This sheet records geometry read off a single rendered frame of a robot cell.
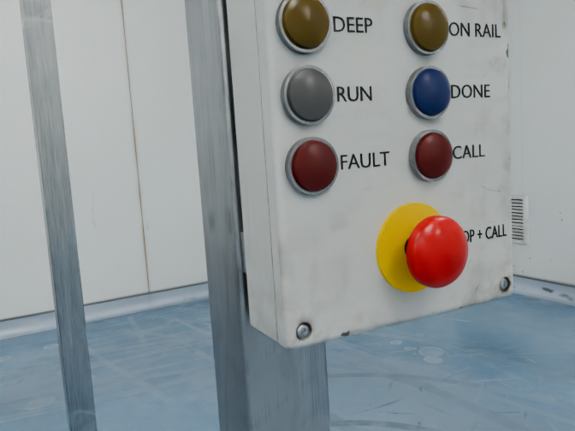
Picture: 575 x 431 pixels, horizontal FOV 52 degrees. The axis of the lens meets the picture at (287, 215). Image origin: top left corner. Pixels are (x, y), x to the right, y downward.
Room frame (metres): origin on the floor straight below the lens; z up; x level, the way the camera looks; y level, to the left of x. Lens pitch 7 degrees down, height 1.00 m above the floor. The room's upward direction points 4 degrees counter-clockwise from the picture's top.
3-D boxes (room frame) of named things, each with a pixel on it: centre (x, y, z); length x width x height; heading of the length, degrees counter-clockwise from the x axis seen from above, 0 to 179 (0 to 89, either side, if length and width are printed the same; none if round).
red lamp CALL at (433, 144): (0.34, -0.09, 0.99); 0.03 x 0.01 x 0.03; 118
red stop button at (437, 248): (0.33, -0.07, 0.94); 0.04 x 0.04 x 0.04; 28
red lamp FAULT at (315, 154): (0.30, -0.02, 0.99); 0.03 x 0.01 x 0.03; 118
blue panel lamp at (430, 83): (0.34, -0.09, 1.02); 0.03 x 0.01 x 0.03; 118
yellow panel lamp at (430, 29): (0.34, -0.09, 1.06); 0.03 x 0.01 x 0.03; 118
